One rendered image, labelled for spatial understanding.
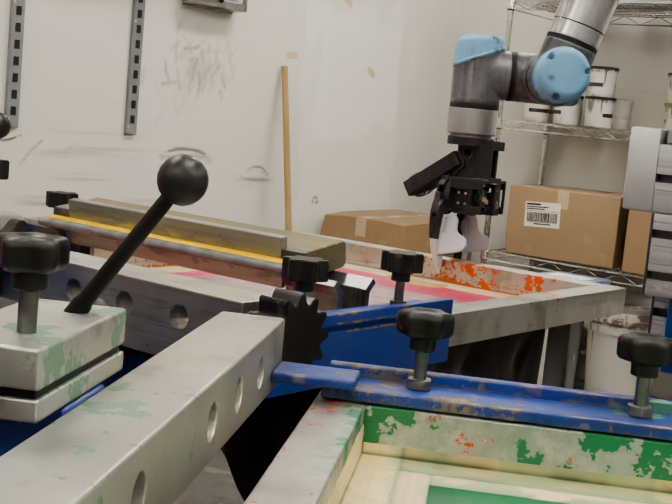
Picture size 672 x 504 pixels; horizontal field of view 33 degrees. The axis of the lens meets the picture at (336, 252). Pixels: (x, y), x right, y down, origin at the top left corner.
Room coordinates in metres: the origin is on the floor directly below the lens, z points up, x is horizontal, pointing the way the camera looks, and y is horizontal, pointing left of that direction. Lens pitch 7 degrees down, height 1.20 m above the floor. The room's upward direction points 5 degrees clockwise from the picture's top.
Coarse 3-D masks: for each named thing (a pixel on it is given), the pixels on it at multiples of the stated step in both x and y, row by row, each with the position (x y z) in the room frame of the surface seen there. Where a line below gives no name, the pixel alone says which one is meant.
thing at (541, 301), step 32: (96, 256) 1.56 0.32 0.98; (352, 256) 1.88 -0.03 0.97; (480, 288) 1.73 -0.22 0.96; (512, 288) 1.69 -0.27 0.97; (544, 288) 1.66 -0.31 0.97; (576, 288) 1.57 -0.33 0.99; (608, 288) 1.60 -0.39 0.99; (480, 320) 1.31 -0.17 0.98; (512, 320) 1.37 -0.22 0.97; (544, 320) 1.43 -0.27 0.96; (576, 320) 1.51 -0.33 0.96
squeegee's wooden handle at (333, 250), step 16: (64, 208) 1.42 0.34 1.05; (144, 208) 1.41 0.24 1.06; (224, 224) 1.32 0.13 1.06; (240, 224) 1.32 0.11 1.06; (288, 240) 1.24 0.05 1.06; (304, 240) 1.24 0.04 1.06; (320, 240) 1.24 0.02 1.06; (336, 240) 1.24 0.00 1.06; (320, 256) 1.21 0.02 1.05; (336, 256) 1.23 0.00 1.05
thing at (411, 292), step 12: (372, 288) 1.63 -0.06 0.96; (384, 288) 1.64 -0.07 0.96; (408, 288) 1.66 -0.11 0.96; (420, 288) 1.68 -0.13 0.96; (432, 288) 1.69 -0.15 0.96; (444, 288) 1.70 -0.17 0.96; (372, 300) 1.52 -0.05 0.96; (384, 300) 1.53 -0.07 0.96; (420, 300) 1.56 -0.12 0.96; (456, 300) 1.59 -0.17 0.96; (468, 300) 1.60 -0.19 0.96; (480, 300) 1.61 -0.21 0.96
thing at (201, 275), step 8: (176, 272) 1.61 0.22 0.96; (184, 272) 1.62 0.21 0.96; (192, 272) 1.62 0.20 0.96; (200, 272) 1.63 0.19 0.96; (344, 272) 1.77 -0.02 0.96; (352, 272) 1.78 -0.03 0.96; (360, 272) 1.79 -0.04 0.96; (208, 280) 1.56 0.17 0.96; (216, 280) 1.57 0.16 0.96; (224, 280) 1.58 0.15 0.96; (232, 280) 1.58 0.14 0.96; (240, 280) 1.59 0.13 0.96; (376, 280) 1.72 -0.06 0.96; (384, 280) 1.73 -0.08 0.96; (240, 288) 1.52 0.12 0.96; (248, 288) 1.52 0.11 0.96; (256, 288) 1.53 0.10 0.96; (264, 288) 1.54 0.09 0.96; (272, 288) 1.54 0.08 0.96
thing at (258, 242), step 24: (72, 216) 1.41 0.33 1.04; (96, 216) 1.38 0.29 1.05; (120, 216) 1.35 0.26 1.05; (168, 216) 1.31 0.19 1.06; (72, 240) 1.42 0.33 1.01; (96, 240) 1.39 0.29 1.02; (192, 240) 1.28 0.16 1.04; (216, 240) 1.26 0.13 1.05; (240, 240) 1.24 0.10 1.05; (264, 240) 1.21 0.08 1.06; (192, 264) 1.29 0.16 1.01; (216, 264) 1.26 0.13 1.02
